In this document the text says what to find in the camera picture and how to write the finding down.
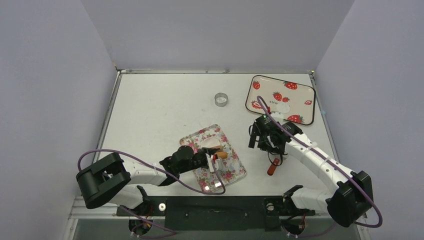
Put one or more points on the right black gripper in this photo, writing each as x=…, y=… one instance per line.
x=262, y=137

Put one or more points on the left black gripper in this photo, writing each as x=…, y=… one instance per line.
x=209, y=151

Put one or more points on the white dough piece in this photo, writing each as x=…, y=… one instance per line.
x=211, y=143

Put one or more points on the metal spatula wooden handle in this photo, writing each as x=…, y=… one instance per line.
x=274, y=163

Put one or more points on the floral pattern tray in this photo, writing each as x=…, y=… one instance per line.
x=226, y=169

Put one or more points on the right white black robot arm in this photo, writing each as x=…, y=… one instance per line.
x=349, y=194

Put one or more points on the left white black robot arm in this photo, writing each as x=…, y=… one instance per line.
x=118, y=177

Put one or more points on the flat round dumpling wrapper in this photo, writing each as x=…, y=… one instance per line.
x=283, y=108

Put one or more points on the strawberry pattern tray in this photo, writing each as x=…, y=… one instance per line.
x=300, y=97

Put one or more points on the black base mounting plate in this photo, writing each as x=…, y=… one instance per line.
x=219, y=213

